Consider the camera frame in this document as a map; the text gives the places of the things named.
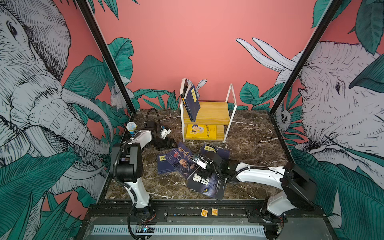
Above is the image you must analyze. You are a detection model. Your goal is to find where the blue book yellow label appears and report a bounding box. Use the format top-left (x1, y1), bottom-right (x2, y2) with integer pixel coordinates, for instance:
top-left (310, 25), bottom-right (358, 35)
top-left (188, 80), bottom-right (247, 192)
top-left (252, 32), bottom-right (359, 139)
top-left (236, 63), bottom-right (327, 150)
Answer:
top-left (200, 144), bottom-right (230, 159)
top-left (157, 154), bottom-right (177, 175)
top-left (184, 85), bottom-right (201, 122)

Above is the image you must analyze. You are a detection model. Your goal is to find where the dark brown book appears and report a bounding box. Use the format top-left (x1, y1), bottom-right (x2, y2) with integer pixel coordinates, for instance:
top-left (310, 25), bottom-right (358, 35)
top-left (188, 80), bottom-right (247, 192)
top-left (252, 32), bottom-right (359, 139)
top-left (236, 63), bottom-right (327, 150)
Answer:
top-left (180, 79), bottom-right (193, 121)

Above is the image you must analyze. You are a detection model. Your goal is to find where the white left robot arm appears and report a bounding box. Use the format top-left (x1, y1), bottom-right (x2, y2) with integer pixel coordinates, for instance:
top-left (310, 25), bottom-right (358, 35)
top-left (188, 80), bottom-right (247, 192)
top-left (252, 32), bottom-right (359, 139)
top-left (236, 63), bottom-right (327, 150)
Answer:
top-left (111, 128), bottom-right (177, 209)

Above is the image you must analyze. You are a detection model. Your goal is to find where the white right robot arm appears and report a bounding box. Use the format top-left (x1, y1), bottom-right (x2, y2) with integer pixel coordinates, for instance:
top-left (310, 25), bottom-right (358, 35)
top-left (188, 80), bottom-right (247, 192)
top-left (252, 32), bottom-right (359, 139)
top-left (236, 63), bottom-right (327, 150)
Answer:
top-left (193, 152), bottom-right (317, 221)

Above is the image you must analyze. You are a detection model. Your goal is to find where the dark wolf cover book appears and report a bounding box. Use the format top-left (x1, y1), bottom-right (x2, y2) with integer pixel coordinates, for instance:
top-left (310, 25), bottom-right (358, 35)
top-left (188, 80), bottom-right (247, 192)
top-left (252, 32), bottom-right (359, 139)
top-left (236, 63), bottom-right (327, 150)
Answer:
top-left (187, 173), bottom-right (226, 201)

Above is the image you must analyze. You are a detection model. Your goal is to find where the yellow cover book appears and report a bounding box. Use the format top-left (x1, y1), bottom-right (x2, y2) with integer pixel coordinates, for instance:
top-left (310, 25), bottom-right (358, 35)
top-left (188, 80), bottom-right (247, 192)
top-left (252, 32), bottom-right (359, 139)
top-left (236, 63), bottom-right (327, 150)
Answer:
top-left (186, 124), bottom-right (217, 140)

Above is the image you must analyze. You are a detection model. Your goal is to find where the blue teal microphone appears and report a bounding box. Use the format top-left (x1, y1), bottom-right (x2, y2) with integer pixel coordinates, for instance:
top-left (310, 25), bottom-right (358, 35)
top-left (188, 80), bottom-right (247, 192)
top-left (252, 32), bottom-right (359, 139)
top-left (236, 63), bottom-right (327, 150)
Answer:
top-left (126, 122), bottom-right (137, 136)

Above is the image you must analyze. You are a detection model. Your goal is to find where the orange tag G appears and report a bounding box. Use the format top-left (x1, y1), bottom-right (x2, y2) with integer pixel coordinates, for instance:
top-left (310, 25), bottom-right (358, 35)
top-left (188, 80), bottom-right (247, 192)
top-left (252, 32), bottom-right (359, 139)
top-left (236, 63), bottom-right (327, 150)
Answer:
top-left (201, 209), bottom-right (208, 217)

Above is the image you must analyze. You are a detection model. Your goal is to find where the orange tag A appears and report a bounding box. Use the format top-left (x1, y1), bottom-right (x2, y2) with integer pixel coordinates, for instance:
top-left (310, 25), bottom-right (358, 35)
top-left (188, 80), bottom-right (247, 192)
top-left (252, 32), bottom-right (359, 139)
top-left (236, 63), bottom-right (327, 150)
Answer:
top-left (212, 208), bottom-right (218, 216)

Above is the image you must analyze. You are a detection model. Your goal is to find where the white metal wooden shelf rack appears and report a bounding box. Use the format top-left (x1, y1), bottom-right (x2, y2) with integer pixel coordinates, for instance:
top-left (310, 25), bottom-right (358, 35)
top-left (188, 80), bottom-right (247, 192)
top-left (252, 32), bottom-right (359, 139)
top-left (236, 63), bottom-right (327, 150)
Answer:
top-left (180, 79), bottom-right (237, 143)

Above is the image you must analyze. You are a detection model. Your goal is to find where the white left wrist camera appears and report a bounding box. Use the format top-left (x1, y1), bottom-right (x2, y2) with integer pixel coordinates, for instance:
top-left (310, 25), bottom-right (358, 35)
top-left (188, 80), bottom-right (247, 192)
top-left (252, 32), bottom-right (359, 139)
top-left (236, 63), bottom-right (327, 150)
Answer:
top-left (160, 128), bottom-right (172, 139)

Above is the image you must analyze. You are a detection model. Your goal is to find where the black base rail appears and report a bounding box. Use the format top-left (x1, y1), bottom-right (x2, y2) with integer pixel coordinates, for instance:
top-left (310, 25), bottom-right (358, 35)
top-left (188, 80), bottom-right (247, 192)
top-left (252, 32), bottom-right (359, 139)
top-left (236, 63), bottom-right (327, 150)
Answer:
top-left (82, 200), bottom-right (326, 227)

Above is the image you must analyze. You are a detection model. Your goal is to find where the white slotted cable duct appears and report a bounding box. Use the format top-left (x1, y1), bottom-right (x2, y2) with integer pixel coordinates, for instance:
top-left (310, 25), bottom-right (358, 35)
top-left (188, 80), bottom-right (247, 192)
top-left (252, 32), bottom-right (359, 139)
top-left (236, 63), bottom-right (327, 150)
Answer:
top-left (91, 225), bottom-right (266, 237)

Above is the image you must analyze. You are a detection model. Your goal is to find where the black frame post left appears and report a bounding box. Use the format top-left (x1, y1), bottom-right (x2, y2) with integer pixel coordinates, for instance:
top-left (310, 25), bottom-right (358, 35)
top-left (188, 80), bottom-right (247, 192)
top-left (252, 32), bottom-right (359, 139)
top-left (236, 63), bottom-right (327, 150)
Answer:
top-left (76, 0), bottom-right (136, 115)

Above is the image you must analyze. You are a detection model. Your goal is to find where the black frame post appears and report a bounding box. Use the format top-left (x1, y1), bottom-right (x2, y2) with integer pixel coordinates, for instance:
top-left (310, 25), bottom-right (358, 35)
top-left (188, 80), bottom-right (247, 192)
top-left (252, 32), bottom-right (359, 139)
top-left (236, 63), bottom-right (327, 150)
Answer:
top-left (269, 0), bottom-right (344, 115)
top-left (76, 0), bottom-right (136, 115)

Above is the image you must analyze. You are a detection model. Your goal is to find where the black frame post right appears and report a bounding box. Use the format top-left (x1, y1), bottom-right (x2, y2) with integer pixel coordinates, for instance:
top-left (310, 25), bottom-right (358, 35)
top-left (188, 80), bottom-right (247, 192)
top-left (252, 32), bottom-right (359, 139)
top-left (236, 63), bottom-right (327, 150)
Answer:
top-left (269, 0), bottom-right (344, 115)

